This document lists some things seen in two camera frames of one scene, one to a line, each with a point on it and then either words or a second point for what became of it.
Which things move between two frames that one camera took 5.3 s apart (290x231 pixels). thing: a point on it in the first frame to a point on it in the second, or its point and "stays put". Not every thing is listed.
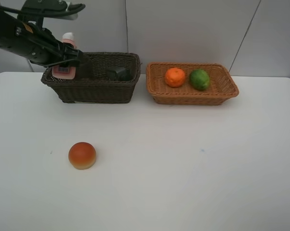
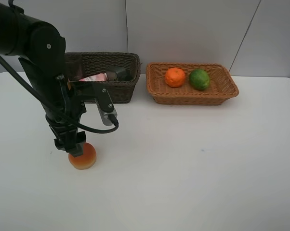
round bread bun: x=82 y=156 stays put
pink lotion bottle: x=66 y=71 to x=98 y=77
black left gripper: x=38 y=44 to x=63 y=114
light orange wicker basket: x=221 y=87 stays put
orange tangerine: x=175 y=77 stays put
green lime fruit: x=200 y=79 stays put
